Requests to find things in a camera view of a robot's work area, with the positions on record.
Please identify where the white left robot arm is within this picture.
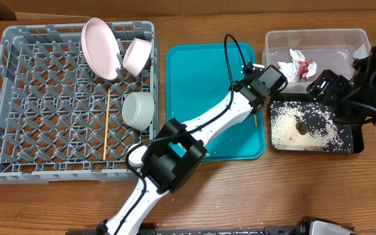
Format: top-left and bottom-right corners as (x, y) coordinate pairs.
(95, 63), (288, 235)

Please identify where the pile of rice grains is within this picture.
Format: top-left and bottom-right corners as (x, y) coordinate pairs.
(270, 101), (354, 153)

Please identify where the wooden chopstick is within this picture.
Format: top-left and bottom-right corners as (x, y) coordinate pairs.
(254, 114), (258, 127)
(102, 88), (111, 161)

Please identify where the white cup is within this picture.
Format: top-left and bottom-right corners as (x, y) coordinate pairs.
(128, 143), (148, 168)

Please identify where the black waste tray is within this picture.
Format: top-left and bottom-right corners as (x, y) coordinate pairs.
(269, 93), (365, 154)

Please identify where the white and red wrapper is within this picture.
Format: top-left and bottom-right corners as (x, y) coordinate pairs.
(277, 49), (317, 83)

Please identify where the large white plate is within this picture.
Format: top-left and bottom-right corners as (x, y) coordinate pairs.
(81, 18), (121, 80)

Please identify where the teal plastic serving tray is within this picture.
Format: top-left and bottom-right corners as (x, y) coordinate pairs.
(166, 42), (266, 161)

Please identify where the small white plate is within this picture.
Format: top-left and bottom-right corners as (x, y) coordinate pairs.
(123, 39), (152, 76)

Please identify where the clear plastic waste bin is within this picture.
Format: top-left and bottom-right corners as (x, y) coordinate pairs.
(262, 29), (371, 93)

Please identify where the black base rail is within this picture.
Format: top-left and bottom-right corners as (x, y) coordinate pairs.
(65, 215), (355, 235)

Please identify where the grey plastic dishwasher rack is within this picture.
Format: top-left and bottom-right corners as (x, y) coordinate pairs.
(0, 23), (159, 184)

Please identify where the grey bowl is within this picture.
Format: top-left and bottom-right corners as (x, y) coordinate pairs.
(122, 91), (155, 131)

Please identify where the brown food scrap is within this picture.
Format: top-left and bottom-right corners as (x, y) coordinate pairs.
(296, 121), (309, 135)

